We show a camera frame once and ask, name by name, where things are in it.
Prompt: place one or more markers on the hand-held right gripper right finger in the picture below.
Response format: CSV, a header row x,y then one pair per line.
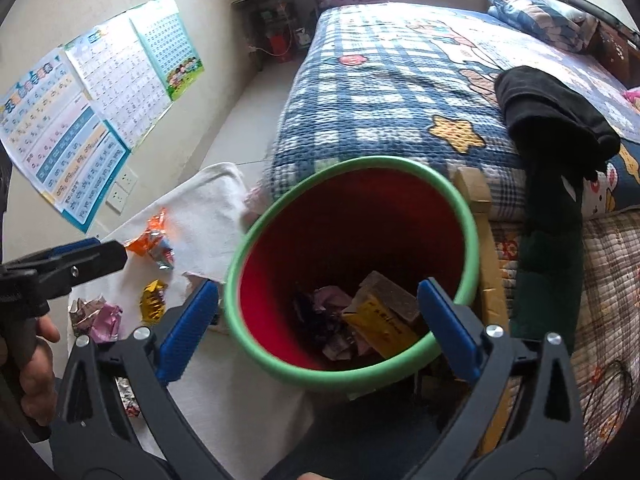
x,y
445,325

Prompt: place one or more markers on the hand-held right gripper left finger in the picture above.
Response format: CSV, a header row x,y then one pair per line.
x,y
187,330

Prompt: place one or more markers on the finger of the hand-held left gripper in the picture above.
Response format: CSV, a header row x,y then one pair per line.
x,y
95,262
75,249

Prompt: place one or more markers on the small yellow candy wrapper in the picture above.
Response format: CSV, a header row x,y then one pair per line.
x,y
152,302

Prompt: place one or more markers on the pink foil wrapper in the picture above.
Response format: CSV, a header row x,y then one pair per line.
x,y
95,317

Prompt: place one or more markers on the orange snack wrapper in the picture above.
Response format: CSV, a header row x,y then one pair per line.
x,y
147,242

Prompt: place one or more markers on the yellow white snack wrapper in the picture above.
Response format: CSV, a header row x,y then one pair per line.
x,y
380,327

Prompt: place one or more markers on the silver red candy wrapper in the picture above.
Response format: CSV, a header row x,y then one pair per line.
x,y
127,400

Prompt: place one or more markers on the red bucket with green rim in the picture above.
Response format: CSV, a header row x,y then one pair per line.
x,y
350,210

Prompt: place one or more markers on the person's left hand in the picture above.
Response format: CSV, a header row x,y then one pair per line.
x,y
40,385

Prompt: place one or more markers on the person's right hand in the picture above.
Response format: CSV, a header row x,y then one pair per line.
x,y
311,476

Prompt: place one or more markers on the person's dark blue pants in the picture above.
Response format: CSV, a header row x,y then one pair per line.
x,y
375,435

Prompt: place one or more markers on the white table cloth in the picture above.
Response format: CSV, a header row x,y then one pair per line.
x,y
210,200

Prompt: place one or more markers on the black cloth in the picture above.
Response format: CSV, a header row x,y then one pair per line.
x,y
550,110

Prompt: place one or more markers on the blue plaid bed quilt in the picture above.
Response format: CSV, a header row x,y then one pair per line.
x,y
375,85

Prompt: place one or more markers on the small red bin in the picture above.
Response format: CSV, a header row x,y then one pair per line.
x,y
277,42

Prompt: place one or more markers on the small white container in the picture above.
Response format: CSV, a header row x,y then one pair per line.
x,y
301,37

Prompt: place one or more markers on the blue patterned pillow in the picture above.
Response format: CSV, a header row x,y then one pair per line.
x,y
535,12

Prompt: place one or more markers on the black bed headboard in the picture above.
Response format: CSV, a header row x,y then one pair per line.
x,y
595,7

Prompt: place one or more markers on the white wall socket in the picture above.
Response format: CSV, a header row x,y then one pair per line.
x,y
127,180
117,201

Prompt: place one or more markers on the blue letter wall poster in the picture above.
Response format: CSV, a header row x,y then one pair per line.
x,y
55,150

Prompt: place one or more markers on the white chart wall poster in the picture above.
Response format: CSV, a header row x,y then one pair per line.
x,y
120,80

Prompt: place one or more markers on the teal chart wall poster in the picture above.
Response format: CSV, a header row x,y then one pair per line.
x,y
165,40

